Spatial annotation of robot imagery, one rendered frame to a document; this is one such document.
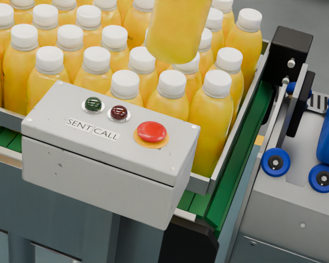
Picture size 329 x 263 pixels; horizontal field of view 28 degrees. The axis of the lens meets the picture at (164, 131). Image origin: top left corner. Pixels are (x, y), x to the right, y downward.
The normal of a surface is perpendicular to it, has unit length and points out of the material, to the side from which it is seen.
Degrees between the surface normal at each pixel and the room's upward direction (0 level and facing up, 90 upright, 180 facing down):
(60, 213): 90
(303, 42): 0
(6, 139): 0
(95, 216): 90
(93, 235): 90
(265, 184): 52
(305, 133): 0
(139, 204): 90
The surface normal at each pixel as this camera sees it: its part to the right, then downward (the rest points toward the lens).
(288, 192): -0.18, 0.00
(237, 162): 0.58, -0.50
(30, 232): -0.33, 0.59
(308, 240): -0.26, 0.29
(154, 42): -0.76, 0.29
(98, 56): 0.13, -0.75
